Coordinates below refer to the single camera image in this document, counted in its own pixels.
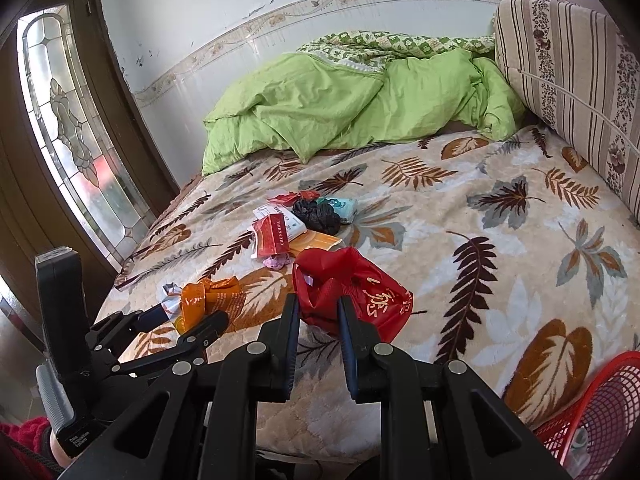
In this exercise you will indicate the plain green quilt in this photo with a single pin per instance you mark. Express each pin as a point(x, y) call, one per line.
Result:
point(325, 105)

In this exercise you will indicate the green white patterned quilt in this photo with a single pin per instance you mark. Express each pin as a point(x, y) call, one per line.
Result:
point(380, 42)

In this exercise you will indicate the pink crumpled wrapper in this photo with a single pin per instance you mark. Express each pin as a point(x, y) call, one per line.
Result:
point(277, 261)

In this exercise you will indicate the striped floral cushion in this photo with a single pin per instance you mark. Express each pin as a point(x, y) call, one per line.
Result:
point(565, 60)

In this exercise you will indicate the white paper packet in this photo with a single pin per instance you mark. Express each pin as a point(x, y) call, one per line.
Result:
point(296, 228)

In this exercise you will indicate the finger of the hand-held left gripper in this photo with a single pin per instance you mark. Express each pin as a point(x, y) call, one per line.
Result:
point(135, 321)
point(195, 332)

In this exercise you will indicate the crumpled silver wrapper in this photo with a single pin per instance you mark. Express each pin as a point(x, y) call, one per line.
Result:
point(172, 292)

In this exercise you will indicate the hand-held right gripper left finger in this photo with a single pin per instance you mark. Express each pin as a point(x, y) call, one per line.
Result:
point(291, 345)

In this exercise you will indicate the wooden door with stained glass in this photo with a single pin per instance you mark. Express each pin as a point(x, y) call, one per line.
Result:
point(65, 125)

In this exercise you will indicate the flat yellow packet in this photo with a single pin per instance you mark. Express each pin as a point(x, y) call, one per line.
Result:
point(320, 242)

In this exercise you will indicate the black plastic bag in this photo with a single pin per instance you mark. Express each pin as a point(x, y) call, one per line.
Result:
point(315, 215)

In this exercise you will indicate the person's left forearm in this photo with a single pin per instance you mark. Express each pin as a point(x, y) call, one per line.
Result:
point(25, 452)

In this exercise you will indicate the teal tissue packet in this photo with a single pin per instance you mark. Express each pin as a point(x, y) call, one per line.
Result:
point(347, 207)

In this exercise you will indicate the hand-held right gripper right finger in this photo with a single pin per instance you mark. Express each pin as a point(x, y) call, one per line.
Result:
point(349, 355)

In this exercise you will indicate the leaf print blanket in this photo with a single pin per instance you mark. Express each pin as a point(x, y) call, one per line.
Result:
point(450, 200)

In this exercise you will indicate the orange snack packet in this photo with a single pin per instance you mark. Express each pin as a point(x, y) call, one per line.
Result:
point(210, 300)

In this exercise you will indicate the red plastic bag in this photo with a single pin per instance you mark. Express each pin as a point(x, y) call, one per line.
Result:
point(360, 280)

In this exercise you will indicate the red cigarette box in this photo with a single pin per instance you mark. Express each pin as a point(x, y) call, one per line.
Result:
point(272, 237)

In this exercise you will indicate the small red wrapper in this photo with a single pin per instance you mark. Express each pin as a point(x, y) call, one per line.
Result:
point(300, 196)

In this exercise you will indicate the red mesh basket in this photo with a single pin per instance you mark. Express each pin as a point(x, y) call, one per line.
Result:
point(600, 400)

